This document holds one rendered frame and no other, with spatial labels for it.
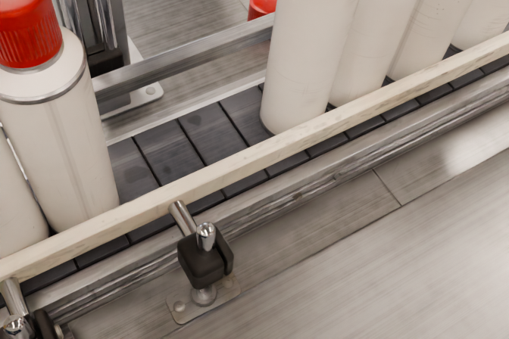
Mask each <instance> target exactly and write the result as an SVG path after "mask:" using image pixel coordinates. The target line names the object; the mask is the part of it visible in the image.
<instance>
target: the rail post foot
mask: <svg viewBox="0 0 509 339"><path fill-rule="evenodd" d="M241 293H242V288H241V286H240V284H239V282H238V280H237V279H236V277H235V275H234V273H233V271H232V272H231V273H230V274H229V275H228V276H225V275H224V274H223V278H222V279H221V280H219V281H216V282H215V283H213V284H212V293H211V296H210V297H209V298H208V299H207V300H202V299H200V298H198V296H197V294H196V289H194V288H193V286H192V285H191V283H189V284H187V285H185V286H183V287H181V288H179V289H177V290H175V291H173V292H171V293H169V294H168V295H167V296H166V300H165V301H166V304H167V308H168V309H169V311H170V314H171V315H172V317H173V320H174V321H175V323H176V324H178V325H185V324H186V323H188V322H191V321H192V320H194V319H196V318H198V317H199V316H202V315H203V314H205V313H207V312H209V311H211V310H212V309H214V308H216V307H218V306H219V305H221V304H223V303H225V302H227V301H228V300H231V299H233V298H234V297H236V296H238V295H240V294H241Z"/></svg>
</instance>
